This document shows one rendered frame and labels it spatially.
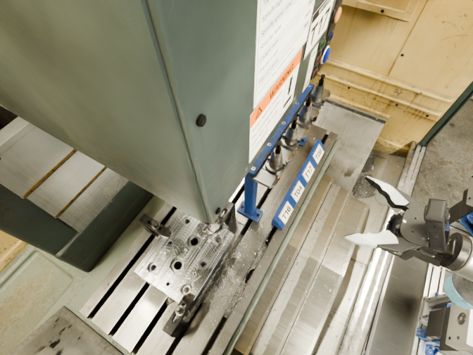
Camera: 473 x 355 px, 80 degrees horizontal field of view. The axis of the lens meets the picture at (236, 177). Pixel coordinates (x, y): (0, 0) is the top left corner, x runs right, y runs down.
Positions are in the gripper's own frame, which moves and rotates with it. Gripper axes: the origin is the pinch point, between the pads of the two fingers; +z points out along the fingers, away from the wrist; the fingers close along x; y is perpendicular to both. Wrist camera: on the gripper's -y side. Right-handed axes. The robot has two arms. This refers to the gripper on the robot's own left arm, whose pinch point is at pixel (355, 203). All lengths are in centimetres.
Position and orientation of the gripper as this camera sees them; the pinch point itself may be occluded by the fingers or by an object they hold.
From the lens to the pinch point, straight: 61.3
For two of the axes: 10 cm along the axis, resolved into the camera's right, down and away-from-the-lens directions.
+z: -8.8, -4.0, 2.6
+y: 0.2, 5.2, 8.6
